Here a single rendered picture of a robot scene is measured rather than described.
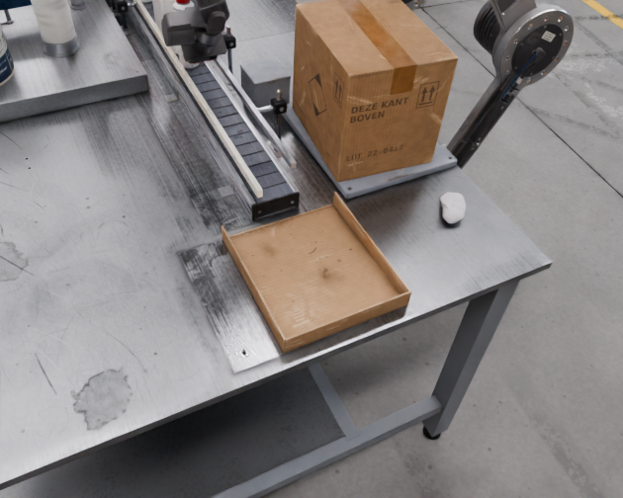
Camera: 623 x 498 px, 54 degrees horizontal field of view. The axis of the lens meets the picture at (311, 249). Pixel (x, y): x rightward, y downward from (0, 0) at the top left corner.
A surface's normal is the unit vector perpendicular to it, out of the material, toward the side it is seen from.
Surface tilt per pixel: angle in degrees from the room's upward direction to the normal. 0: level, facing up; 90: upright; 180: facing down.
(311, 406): 0
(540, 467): 0
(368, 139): 90
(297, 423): 0
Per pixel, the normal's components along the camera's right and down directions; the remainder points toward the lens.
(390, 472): 0.05, -0.67
